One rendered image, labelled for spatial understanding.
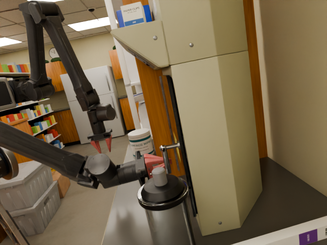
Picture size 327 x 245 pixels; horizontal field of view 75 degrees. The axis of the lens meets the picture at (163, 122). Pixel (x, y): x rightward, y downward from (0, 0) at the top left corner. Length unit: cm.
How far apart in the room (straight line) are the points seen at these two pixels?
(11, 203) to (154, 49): 249
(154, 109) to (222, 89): 41
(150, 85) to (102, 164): 42
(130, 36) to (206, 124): 27
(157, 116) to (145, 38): 45
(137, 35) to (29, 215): 247
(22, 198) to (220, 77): 245
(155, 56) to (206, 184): 35
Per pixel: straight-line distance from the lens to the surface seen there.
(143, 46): 51
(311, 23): 79
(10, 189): 270
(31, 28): 109
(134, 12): 58
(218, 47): 54
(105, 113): 91
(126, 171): 61
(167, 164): 61
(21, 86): 127
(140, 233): 74
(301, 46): 83
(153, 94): 88
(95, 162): 57
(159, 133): 91
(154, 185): 46
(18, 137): 62
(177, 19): 52
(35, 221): 281
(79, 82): 96
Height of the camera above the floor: 140
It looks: 13 degrees down
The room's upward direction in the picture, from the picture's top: 12 degrees counter-clockwise
